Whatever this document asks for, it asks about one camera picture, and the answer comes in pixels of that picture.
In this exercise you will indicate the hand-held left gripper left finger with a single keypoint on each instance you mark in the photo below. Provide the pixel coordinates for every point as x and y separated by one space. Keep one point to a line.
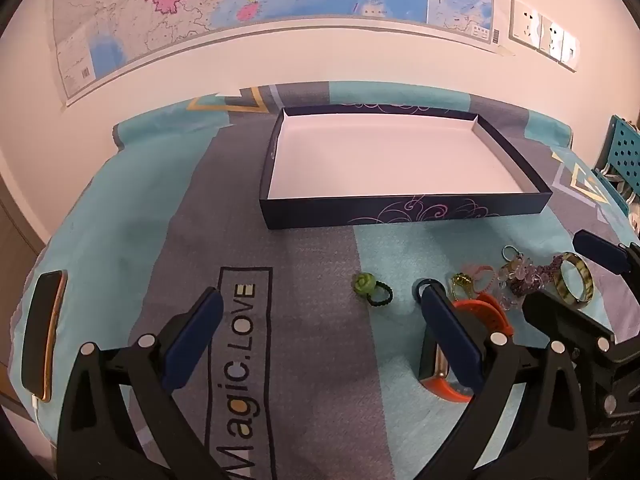
192 340

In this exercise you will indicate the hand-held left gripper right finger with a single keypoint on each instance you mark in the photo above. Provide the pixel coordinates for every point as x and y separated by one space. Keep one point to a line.
452 340

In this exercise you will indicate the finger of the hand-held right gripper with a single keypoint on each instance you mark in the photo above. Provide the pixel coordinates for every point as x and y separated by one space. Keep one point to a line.
560 312
600 250

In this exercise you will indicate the tortoiseshell bangle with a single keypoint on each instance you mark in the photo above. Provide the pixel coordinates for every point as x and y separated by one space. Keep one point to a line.
586 275

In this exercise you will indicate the orange smartwatch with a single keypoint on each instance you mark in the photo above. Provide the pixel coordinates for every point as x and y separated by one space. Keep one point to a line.
492 312

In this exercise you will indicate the dark blue cardboard box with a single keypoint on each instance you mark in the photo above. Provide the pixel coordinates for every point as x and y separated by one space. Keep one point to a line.
380 155

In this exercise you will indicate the teal perforated rack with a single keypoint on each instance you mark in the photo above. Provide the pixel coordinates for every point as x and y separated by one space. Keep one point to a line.
622 145

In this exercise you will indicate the teal and grey printed blanket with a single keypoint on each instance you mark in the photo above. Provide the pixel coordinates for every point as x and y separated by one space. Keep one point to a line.
310 260

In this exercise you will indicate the black smartphone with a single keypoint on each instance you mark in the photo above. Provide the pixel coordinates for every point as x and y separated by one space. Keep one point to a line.
42 335

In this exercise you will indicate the beige tape piece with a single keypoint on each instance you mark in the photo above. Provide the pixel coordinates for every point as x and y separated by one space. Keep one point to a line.
506 50

